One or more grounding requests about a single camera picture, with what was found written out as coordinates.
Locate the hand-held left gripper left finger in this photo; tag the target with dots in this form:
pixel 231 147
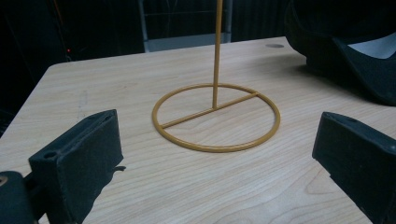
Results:
pixel 77 161

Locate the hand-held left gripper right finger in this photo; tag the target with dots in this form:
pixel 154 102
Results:
pixel 358 155

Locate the grey metal frame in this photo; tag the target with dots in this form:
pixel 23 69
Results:
pixel 186 42

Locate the grey round table grommet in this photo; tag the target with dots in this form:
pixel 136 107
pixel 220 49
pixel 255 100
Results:
pixel 274 45

